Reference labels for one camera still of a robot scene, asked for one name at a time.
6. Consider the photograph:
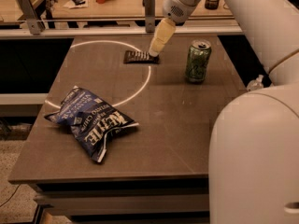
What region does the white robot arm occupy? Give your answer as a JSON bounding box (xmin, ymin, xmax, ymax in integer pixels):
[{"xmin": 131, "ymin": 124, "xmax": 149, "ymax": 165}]
[{"xmin": 163, "ymin": 0, "xmax": 299, "ymax": 224}]

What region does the metal guard rail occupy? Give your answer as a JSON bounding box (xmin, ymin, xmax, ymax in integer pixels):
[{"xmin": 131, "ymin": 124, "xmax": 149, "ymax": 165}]
[{"xmin": 0, "ymin": 26, "xmax": 243, "ymax": 40}]

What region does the clear sanitizer bottle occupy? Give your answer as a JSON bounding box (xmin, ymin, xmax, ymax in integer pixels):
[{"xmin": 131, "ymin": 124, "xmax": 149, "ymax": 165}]
[{"xmin": 247, "ymin": 75, "xmax": 263, "ymax": 91}]

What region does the metal rail bracket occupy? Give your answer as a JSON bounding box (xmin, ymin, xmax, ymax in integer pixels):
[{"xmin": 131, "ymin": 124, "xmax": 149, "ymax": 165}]
[
  {"xmin": 143, "ymin": 0, "xmax": 155, "ymax": 33},
  {"xmin": 17, "ymin": 0, "xmax": 45, "ymax": 35}
]

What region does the left metal rail bracket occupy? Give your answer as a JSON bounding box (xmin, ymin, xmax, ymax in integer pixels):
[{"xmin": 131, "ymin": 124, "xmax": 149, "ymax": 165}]
[{"xmin": 17, "ymin": 0, "xmax": 45, "ymax": 35}]

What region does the blue kettle chips bag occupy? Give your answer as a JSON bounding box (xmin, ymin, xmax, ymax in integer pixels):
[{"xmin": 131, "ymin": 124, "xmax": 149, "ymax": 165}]
[{"xmin": 45, "ymin": 86, "xmax": 138, "ymax": 163}]

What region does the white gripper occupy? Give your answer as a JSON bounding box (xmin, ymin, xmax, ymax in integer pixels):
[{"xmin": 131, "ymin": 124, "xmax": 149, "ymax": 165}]
[{"xmin": 149, "ymin": 0, "xmax": 201, "ymax": 57}]

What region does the middle metal rail bracket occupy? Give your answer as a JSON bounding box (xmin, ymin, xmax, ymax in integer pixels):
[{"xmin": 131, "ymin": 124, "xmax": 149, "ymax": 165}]
[{"xmin": 143, "ymin": 0, "xmax": 155, "ymax": 33}]

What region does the green soda can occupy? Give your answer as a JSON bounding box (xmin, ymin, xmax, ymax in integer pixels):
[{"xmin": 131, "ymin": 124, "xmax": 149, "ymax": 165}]
[{"xmin": 185, "ymin": 39, "xmax": 212, "ymax": 83}]

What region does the black mesh cup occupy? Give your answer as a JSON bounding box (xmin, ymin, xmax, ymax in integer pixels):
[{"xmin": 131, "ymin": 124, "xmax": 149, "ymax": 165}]
[{"xmin": 205, "ymin": 0, "xmax": 220, "ymax": 10}]

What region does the dark chocolate rxbar wrapper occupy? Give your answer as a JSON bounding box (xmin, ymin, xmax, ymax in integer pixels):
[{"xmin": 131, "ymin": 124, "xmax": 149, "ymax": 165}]
[{"xmin": 123, "ymin": 50, "xmax": 159, "ymax": 64}]

